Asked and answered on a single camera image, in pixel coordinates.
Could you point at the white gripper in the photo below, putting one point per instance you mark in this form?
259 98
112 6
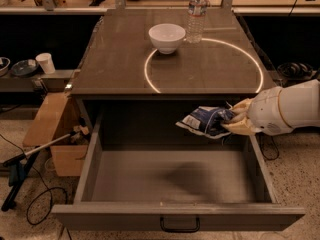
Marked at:
267 111

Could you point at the blue chip bag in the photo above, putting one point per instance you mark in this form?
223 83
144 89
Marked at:
207 121

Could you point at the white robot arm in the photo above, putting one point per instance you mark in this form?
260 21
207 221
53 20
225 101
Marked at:
299 105

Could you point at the open grey top drawer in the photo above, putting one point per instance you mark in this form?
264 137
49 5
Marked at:
141 166

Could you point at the grey drawer cabinet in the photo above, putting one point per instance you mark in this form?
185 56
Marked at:
121 62

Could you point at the white ceramic bowl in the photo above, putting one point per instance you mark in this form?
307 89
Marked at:
166 37

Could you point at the clear plastic water bottle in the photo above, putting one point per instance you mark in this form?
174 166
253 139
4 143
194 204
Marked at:
196 18

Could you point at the cardboard box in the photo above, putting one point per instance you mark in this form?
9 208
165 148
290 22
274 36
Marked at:
57 116

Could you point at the low grey side shelf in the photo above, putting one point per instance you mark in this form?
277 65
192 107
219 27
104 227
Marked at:
55 82

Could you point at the white paper cup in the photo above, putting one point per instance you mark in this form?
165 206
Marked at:
46 62

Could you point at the dark bowl on shelf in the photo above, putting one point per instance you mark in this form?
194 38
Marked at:
24 68

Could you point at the black tripod stand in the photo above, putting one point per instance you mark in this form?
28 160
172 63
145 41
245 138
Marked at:
19 167

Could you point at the grey bowl at edge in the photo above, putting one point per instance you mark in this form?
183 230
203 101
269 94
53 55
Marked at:
4 65

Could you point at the black drawer handle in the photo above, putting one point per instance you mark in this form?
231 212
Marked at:
179 225

